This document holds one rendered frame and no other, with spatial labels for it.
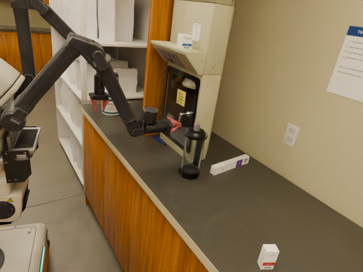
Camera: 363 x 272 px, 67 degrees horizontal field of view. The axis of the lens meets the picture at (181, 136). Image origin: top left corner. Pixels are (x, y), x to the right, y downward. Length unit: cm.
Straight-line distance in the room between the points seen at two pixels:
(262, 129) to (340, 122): 43
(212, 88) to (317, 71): 48
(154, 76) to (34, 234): 124
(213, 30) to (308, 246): 94
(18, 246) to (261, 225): 143
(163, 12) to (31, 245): 154
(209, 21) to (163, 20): 36
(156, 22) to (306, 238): 121
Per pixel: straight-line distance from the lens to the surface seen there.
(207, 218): 113
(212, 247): 103
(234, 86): 175
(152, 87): 160
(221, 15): 130
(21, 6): 148
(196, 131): 124
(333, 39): 141
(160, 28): 156
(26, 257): 193
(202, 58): 127
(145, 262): 160
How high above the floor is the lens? 167
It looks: 25 degrees down
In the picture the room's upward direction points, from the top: 8 degrees clockwise
